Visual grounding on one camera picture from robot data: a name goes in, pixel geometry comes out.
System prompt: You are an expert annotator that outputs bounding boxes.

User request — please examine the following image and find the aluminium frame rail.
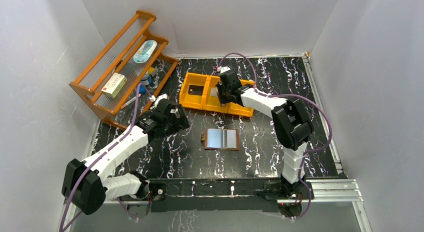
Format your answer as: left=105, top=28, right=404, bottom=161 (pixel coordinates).
left=72, top=177, right=371, bottom=231

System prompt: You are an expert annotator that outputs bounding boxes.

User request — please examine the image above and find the orange wooden shelf rack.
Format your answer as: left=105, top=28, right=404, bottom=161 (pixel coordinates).
left=69, top=10, right=179, bottom=130

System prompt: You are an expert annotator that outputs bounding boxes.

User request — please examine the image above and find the yellow middle bin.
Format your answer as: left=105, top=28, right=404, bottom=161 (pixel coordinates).
left=202, top=76, right=228, bottom=113

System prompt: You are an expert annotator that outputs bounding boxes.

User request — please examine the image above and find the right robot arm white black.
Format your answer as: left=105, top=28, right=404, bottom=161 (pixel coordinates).
left=216, top=67, right=314, bottom=199

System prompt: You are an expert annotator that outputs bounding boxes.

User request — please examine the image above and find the white blue oval case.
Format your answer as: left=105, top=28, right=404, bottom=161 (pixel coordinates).
left=132, top=40, right=157, bottom=64

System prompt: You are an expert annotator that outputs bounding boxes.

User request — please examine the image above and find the yellow left bin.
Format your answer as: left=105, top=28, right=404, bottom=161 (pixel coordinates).
left=179, top=72, right=209, bottom=110

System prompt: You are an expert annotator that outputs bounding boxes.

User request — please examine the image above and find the orange leather card holder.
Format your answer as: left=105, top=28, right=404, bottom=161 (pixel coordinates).
left=201, top=128, right=240, bottom=151

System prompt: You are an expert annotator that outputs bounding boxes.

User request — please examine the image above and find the white red box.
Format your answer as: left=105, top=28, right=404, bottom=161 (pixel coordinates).
left=101, top=73, right=127, bottom=99

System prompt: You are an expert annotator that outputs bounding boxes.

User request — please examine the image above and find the blue small cube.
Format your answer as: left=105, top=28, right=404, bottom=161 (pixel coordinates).
left=138, top=84, right=146, bottom=94

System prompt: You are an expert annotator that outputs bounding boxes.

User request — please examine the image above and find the black card in bin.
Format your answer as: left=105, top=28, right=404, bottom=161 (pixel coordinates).
left=188, top=84, right=205, bottom=96

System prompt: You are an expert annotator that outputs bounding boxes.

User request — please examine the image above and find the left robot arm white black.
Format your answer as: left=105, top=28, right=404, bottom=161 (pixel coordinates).
left=61, top=94, right=190, bottom=215

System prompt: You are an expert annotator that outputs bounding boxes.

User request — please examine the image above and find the blue white tape roll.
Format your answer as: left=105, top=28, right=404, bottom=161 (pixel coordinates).
left=140, top=71, right=153, bottom=86

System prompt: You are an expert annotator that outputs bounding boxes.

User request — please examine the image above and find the grey card in bin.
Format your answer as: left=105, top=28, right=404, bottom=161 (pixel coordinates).
left=209, top=87, right=219, bottom=97

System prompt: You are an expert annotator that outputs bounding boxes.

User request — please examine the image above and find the yellow bin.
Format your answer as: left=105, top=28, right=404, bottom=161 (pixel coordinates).
left=226, top=78, right=257, bottom=118
left=179, top=72, right=209, bottom=110
left=202, top=76, right=228, bottom=113

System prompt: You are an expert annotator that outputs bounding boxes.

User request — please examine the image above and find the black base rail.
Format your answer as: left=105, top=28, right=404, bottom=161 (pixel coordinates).
left=118, top=178, right=314, bottom=218

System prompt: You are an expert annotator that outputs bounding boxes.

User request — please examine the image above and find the yellow right bin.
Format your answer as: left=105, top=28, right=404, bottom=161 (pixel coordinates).
left=226, top=78, right=257, bottom=118

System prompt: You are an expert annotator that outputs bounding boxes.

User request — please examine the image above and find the white marker pen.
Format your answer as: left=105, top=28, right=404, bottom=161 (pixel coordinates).
left=121, top=94, right=142, bottom=109

